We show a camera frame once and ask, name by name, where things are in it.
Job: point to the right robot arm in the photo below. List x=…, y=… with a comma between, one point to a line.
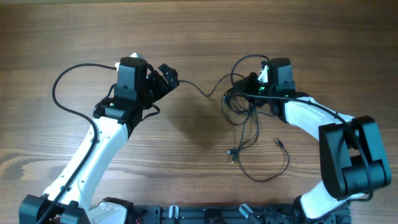
x=318, y=203

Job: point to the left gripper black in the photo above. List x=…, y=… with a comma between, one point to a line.
x=162, y=88

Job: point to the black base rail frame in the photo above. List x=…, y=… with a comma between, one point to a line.
x=217, y=214

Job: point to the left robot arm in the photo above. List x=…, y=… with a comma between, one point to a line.
x=68, y=198

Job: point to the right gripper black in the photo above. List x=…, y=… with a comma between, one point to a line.
x=245, y=84

